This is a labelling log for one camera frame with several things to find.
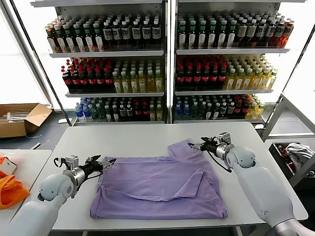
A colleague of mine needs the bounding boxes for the dark bottle beige label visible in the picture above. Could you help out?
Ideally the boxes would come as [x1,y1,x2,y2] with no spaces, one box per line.
[236,19,247,48]
[246,19,256,48]

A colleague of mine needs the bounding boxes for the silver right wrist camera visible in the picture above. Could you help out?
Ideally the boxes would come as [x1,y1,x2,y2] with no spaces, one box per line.
[213,132,233,147]

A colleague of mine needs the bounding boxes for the black slanted pole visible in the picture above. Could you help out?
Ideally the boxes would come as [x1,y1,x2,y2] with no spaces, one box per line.
[277,21,315,104]
[9,0,72,127]

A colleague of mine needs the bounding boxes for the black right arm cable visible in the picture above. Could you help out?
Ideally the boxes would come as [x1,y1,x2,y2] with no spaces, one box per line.
[205,150,233,174]

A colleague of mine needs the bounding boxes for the black plastic bin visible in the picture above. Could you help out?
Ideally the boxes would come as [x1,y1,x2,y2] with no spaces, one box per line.
[268,142,315,182]

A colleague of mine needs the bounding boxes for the grey metal shelf unit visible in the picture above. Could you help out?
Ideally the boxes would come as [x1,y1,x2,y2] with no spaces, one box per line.
[31,0,168,127]
[172,0,291,124]

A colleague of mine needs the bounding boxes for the white vertical light strip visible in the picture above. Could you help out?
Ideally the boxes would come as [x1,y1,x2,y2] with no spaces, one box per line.
[166,0,172,108]

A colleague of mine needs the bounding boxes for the dark bottle white label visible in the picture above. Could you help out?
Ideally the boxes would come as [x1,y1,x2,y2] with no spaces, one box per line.
[265,19,276,47]
[255,19,266,47]
[122,21,132,50]
[131,20,142,50]
[151,20,161,50]
[103,21,113,50]
[112,21,123,50]
[274,19,285,47]
[142,20,152,50]

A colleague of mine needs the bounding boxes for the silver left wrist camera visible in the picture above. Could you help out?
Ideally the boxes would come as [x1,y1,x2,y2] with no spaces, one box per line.
[54,154,80,172]

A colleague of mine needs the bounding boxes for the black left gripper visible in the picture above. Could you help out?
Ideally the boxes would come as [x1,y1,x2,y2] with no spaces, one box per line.
[82,154,117,177]

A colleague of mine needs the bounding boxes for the white grey crumpled garment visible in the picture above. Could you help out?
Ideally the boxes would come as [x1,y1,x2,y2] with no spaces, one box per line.
[284,143,315,170]

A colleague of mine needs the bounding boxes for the red tea bottle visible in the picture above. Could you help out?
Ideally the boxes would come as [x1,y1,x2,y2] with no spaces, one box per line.
[282,20,294,48]
[46,23,57,53]

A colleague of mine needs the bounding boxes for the orange fabric bag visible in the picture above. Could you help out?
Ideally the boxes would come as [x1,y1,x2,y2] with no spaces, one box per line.
[0,174,31,210]

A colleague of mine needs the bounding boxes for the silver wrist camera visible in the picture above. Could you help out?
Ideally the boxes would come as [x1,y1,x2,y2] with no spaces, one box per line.
[54,154,80,172]
[213,132,233,147]

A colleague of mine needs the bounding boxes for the green label tea bottle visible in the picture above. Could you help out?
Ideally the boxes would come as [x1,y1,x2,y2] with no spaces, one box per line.
[84,22,95,52]
[226,19,236,48]
[207,19,217,49]
[187,20,197,49]
[63,23,75,52]
[94,22,104,52]
[217,19,227,49]
[197,19,207,49]
[54,24,65,53]
[177,20,188,49]
[74,23,85,52]

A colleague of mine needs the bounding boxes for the grey metal frame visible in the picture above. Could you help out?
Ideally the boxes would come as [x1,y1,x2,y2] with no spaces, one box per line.
[260,92,315,190]

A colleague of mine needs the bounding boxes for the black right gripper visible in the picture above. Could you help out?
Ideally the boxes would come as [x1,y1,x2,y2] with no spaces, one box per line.
[188,137,219,155]

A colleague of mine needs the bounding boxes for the red crumpled garment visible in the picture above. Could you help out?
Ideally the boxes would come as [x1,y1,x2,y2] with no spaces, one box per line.
[277,145,296,173]

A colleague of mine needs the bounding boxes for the red cap cola bottle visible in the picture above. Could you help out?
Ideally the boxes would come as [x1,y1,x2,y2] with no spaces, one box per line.
[104,67,114,91]
[95,67,106,91]
[176,64,186,89]
[201,63,211,89]
[62,66,73,90]
[193,63,203,89]
[218,62,228,89]
[70,67,81,91]
[210,63,220,89]
[78,67,89,91]
[185,63,194,89]
[87,67,97,91]

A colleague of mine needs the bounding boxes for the orange white small box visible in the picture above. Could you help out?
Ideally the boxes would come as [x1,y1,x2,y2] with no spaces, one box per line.
[0,155,19,176]

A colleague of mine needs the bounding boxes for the open cardboard box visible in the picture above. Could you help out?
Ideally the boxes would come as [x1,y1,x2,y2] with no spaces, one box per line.
[0,102,53,139]

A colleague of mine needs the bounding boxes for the small cola bottle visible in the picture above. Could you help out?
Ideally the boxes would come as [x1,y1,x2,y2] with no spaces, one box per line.
[134,102,143,121]
[234,100,242,119]
[141,102,150,121]
[241,100,250,119]

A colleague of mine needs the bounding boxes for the white plastic tubes bundle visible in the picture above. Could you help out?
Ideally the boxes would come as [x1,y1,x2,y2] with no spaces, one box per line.
[6,111,32,121]

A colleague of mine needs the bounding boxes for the purple t-shirt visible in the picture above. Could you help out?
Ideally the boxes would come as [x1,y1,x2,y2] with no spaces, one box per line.
[89,139,228,220]

